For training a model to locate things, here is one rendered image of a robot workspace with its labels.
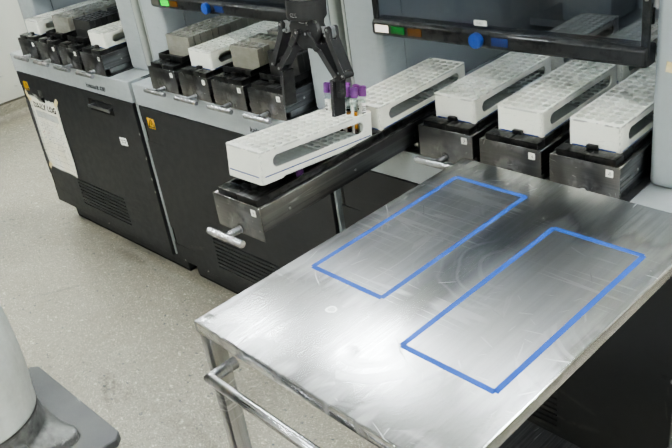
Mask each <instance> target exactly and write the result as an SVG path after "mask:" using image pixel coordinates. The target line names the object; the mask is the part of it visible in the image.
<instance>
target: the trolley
mask: <svg viewBox="0 0 672 448"><path fill-rule="evenodd" d="M671 276H672V213H670V212H666V211H662V210H659V209H655V208H651V207H647V206H643V205H640V204H636V203H632V202H628V201H625V200H621V199H617V198H613V197H609V196H606V195H602V194H598V193H594V192H591V191H587V190H583V189H579V188H575V187H572V186H568V185H564V184H560V183H557V182H553V181H549V180H545V179H541V178H538V177H534V176H530V175H526V174H522V173H519V172H515V171H511V170H507V169H504V168H500V167H496V166H492V165H488V164H485V163H481V162H477V161H473V160H470V159H466V158H462V159H460V160H459V161H457V162H455V163H454V164H452V165H450V166H449V167H447V168H445V169H444V170H442V171H440V172H439V173H437V174H435V175H434V176H432V177H430V178H429V179H427V180H425V181H424V182H422V183H421V184H419V185H417V186H416V187H414V188H412V189H411V190H409V191H407V192H406V193H404V194H402V195H401V196H399V197H397V198H396V199H394V200H392V201H391V202H389V203H387V204H386V205H384V206H383V207H381V208H379V209H378V210H376V211H374V212H373V213H371V214H369V215H368V216H366V217H364V218H363V219H361V220H359V221H358V222H356V223H354V224H353V225H351V226H350V227H348V228H346V229H345V230H343V231H341V232H340V233H338V234H336V235H335V236H333V237H331V238H330V239H328V240H326V241H325V242H323V243H321V244H320V245H318V246H316V247H315V248H313V249H312V250H310V251H308V252H307V253H305V254H303V255H302V256H300V257H298V258H297V259H295V260H293V261H292V262H290V263H288V264H287V265H285V266H283V267H282V268H280V269H278V270H277V271H275V272H274V273H272V274H270V275H269V276H267V277H265V278H264V279H262V280H260V281H259V282H257V283H255V284H254V285H252V286H250V287H249V288H247V289H245V290H244V291H242V292H240V293H239V294H237V295H236V296H234V297H232V298H231V299H229V300H227V301H226V302H224V303H222V304H221V305H219V306H217V307H216V308H214V309H212V310H211V311H209V312H207V313H206V314H204V315H202V316H201V317H199V318H198V319H196V320H195V321H194V323H195V327H196V330H197V332H198V333H200V336H201V340H202V343H203V347H204V351H205V355H206V358H207V362H208V366H209V370H210V372H209V373H207V374H206V375H205V376H204V380H205V382H206V383H207V384H209V385H210V386H212V387H213V388H215V392H216V396H217V400H218V403H219V407H220V411H221V415H222V418H223V422H224V426H225V430H226V433H227V437H228V441H229V445H230V448H252V445H251V441H250V437H249V433H248V429H247V425H246V421H245V417H244V413H243V409H244V410H246V411H247V412H248V413H250V414H251V415H253V416H254V417H255V418H257V419H258V420H260V421H261V422H263V423H264V424H265V425H267V426H268V427H270V428H271V429H272V430H274V431H275V432H277V433H278V434H279V435H281V436H282V437H284V438H285V439H287V440H288V441H289V442H291V443H292V444H294V445H295V446H296V447H298V448H320V447H319V446H317V445H316V444H314V443H313V442H312V441H310V440H309V439H307V438H306V437H304V436H303V435H301V434H300V433H298V432H297V431H296V430H294V429H293V428H291V427H290V426H288V425H287V424H285V423H284V422H282V421H281V420H280V419H278V418H277V417H275V416H274V415H272V414H271V413H269V412H268V411H266V410H265V409H264V408H262V407H261V406H259V405H258V404H256V403H255V402H253V401H252V400H250V399H249V398H248V397H246V396H245V395H243V394H242V393H240V392H239V391H238V389H237V385H236V381H235V377H234V373H233V371H234V370H236V369H237V368H239V362H238V360H237V359H236V358H235V357H233V356H232V357H229V353H228V352H230V353H231V354H233V355H234V356H236V357H238V358H239V359H241V360H242V361H244V362H245V363H247V364H248V365H250V366H252V367H253V368H255V369H256V370H258V371H259V372H261V373H263V374H264V375H266V376H267V377H269V378H270V379H272V380H273V381H275V382H277V383H278V384H280V385H281V386H283V387H284V388H286V389H288V390H289V391H291V392H292V393H294V394H295V395H297V396H298V397H300V398H302V399H303V400H305V401H306V402H308V403H309V404H311V405H313V406H314V407H316V408H317V409H319V410H320V411H322V412H323V413H325V414H327V415H328V416H330V417H331V418H333V419H334V420H336V421H338V422H339V423H341V424H342V425H344V426H345V427H347V428H348V429H350V430H352V431H353V432H355V433H356V434H358V435H359V436H361V437H362V438H364V439H366V440H367V441H369V442H370V443H372V444H373V445H375V446H377V447H378V448H580V447H578V446H576V445H574V444H572V443H570V442H569V441H567V440H565V439H563V438H561V437H559V436H557V435H555V434H553V433H551V432H549V431H547V430H545V429H543V428H541V427H539V426H537V425H536V424H534V423H532V422H530V421H528V420H527V419H528V418H529V417H530V416H531V415H532V414H533V413H534V412H535V411H536V410H537V409H538V408H539V407H540V406H541V405H542V404H543V403H544V402H545V401H546V400H547V399H548V398H549V397H550V396H551V395H552V394H553V393H554V392H555V391H556V390H557V389H558V388H559V387H560V386H561V385H562V384H563V383H564V382H565V381H566V380H567V379H568V378H569V377H570V376H571V375H572V374H573V373H574V372H575V371H576V370H577V369H578V368H579V367H580V366H581V365H582V364H583V363H584V362H585V361H586V360H587V359H588V358H589V357H591V356H592V355H593V354H594V353H595V352H596V351H597V350H598V349H599V348H600V347H601V346H602V345H603V344H604V343H605V342H606V341H607V340H608V339H609V338H610V337H611V336H612V335H613V334H614V333H615V332H616V331H617V330H618V329H619V328H620V327H621V326H622V325H623V324H624V323H625V322H626V321H627V320H628V319H629V318H630V317H631V316H632V315H633V314H634V313H635V312H636V311H637V310H638V309H639V308H640V307H641V306H642V305H643V304H644V303H645V302H646V301H647V300H648V299H649V298H650V297H651V296H652V295H653V294H654V293H655V292H656V291H657V290H658V289H659V288H660V287H661V286H662V285H663V284H664V283H665V282H666V281H667V280H668V279H669V278H670V277H671ZM242 408H243V409H242Z"/></svg>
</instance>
